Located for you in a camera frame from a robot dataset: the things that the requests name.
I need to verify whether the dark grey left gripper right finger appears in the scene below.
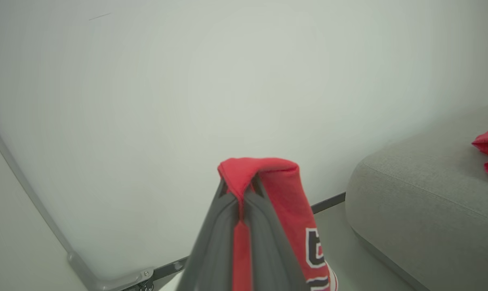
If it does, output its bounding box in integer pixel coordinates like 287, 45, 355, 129
242, 174, 310, 291

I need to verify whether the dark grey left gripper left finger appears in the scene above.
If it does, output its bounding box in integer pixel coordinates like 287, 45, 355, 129
175, 178, 242, 291

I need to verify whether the red garment with black lettering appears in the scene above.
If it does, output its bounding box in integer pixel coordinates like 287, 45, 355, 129
217, 157, 339, 291

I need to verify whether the grey fabric sofa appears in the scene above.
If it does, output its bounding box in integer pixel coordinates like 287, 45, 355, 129
345, 101, 488, 291

